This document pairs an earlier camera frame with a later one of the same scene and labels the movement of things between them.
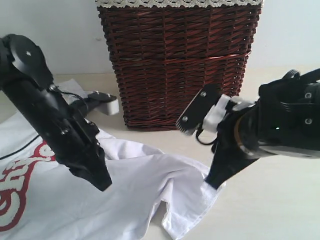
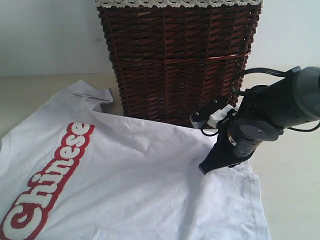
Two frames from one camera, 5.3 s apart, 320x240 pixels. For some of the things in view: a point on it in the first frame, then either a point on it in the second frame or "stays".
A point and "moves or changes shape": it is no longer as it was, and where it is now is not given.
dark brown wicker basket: x=161 y=56 stays
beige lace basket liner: x=179 y=3 stays
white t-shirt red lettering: x=152 y=196 moves or changes shape
